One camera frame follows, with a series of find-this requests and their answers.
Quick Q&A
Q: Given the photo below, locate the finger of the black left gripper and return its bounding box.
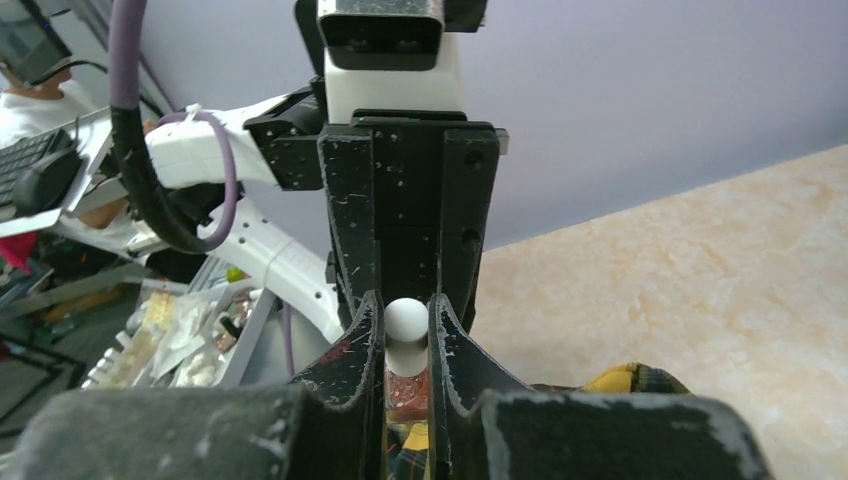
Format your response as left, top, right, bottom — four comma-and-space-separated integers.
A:
438, 129, 500, 331
319, 133, 378, 317

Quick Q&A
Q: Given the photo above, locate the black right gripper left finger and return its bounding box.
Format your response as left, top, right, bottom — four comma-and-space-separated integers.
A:
2, 291, 384, 479

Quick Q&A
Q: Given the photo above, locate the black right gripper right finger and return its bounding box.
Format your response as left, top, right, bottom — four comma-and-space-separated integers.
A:
428, 294, 772, 479

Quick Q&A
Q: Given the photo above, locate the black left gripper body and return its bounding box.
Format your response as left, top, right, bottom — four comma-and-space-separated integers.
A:
244, 94, 508, 292

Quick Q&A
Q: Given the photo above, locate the nail polish bottle white cap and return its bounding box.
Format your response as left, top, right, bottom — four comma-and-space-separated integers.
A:
382, 298, 431, 425

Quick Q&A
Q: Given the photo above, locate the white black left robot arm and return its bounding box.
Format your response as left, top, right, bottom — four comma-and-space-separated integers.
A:
163, 89, 508, 343

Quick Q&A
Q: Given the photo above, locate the yellow plaid shirt sleeve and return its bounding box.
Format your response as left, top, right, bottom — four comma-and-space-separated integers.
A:
386, 362, 690, 479

